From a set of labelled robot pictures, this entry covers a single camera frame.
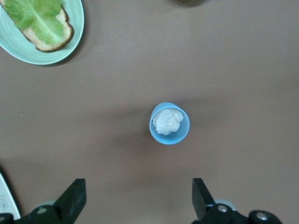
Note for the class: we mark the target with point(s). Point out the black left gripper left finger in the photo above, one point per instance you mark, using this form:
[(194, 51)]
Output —
[(70, 203)]

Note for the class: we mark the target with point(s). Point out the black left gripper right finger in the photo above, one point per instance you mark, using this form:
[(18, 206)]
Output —
[(203, 205)]

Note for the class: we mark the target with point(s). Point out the blue cup holding paper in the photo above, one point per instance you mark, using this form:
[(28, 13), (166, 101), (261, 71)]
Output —
[(168, 140)]

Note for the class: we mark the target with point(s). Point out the white paper ball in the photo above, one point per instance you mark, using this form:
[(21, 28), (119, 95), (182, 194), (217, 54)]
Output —
[(168, 121)]

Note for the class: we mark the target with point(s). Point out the white toaster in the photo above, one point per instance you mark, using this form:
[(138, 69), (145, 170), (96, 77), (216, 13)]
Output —
[(5, 203)]

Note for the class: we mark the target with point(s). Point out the brown bread slice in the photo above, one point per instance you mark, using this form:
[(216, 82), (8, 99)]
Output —
[(67, 30)]

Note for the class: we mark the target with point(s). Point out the pale green plate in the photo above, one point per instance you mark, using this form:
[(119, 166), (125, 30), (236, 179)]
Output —
[(77, 23)]

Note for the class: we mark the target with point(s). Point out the green lettuce leaf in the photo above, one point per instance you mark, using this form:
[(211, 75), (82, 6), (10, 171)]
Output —
[(39, 18)]

